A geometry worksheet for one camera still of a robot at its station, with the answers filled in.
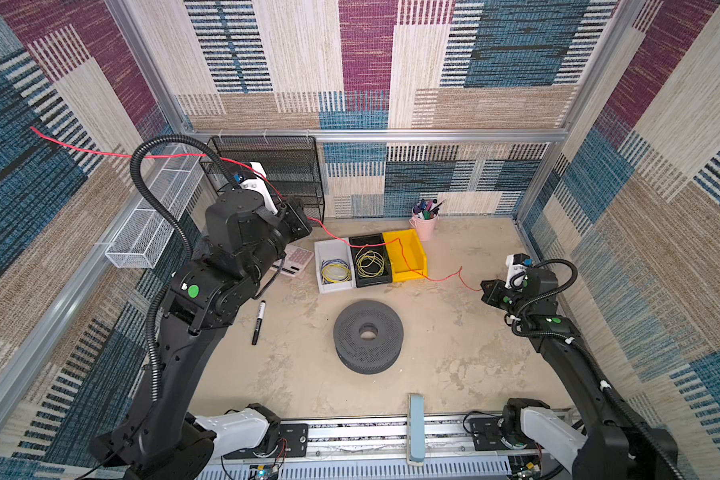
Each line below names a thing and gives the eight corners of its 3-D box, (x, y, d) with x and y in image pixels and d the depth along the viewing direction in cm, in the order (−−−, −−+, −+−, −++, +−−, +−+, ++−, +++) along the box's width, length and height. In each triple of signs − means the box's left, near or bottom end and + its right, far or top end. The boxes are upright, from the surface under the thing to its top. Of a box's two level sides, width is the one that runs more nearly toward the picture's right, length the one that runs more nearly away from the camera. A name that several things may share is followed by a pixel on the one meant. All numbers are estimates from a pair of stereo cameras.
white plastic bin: (320, 296, 100) (317, 284, 95) (316, 255, 112) (313, 241, 106) (357, 291, 102) (357, 278, 96) (350, 250, 113) (349, 237, 107)
